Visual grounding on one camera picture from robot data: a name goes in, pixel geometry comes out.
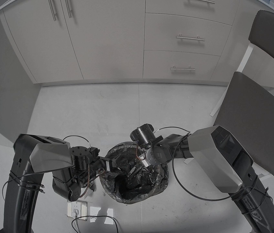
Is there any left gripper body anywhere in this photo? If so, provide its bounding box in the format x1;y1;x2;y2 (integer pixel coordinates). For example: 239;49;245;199
101;157;118;173

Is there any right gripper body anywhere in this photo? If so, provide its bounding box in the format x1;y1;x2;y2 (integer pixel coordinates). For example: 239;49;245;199
138;152;158;166

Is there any black plastic bag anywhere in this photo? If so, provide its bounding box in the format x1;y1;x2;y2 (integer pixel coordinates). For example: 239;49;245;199
101;141;169;204

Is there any white chair dark grey seat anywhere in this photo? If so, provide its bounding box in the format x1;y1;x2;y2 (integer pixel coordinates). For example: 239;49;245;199
184;10;274;179

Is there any white cabinet with drawers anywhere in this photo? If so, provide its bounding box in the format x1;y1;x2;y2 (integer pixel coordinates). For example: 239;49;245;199
0;0;274;87

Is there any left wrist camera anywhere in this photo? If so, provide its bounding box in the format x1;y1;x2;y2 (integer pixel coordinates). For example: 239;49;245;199
89;147;100;159

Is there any black cable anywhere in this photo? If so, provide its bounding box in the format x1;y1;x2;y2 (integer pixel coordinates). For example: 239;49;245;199
154;126;235;201
71;215;119;233
63;135;92;148

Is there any white cable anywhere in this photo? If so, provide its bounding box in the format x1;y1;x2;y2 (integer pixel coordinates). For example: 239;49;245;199
72;209;81;233

